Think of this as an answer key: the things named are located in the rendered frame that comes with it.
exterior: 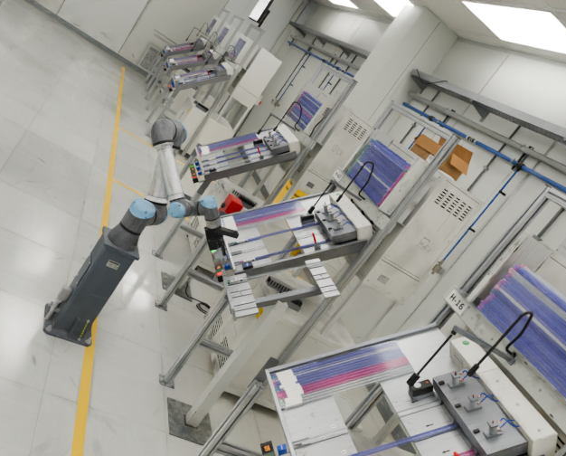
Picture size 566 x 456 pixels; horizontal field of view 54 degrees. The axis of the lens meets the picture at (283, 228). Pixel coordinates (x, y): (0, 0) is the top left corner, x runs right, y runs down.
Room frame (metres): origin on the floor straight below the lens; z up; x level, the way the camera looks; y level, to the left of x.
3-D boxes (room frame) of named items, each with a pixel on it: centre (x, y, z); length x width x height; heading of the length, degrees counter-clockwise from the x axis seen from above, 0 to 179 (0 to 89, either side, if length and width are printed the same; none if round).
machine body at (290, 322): (3.23, -0.36, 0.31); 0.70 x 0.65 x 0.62; 26
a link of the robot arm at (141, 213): (2.53, 0.60, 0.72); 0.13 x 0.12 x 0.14; 170
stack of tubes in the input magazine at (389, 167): (3.13, -0.28, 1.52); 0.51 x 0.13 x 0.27; 26
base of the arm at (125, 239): (2.52, 0.60, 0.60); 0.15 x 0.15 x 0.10
